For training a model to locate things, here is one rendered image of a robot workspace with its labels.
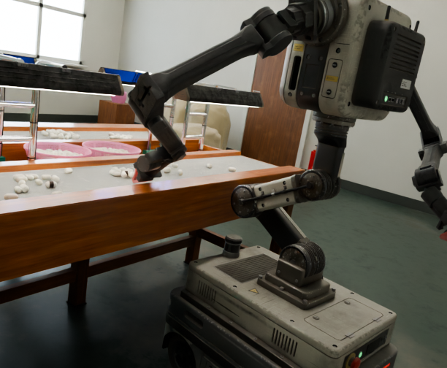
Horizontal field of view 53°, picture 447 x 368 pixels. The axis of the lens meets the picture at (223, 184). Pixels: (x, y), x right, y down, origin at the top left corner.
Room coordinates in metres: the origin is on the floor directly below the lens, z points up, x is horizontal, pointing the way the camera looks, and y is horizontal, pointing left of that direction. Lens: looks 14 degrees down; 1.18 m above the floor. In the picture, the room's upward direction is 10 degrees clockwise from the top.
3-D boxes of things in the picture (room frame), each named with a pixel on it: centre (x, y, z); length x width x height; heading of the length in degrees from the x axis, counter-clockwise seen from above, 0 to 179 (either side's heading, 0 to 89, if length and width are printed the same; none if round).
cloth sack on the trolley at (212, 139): (4.91, 0.43, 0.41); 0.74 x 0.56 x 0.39; 148
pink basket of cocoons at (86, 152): (1.82, 0.70, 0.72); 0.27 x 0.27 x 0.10
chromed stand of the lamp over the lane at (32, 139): (1.49, 0.69, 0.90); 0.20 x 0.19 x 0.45; 145
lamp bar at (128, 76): (2.56, 0.53, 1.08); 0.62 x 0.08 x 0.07; 145
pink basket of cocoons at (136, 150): (2.05, 0.54, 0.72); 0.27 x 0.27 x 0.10
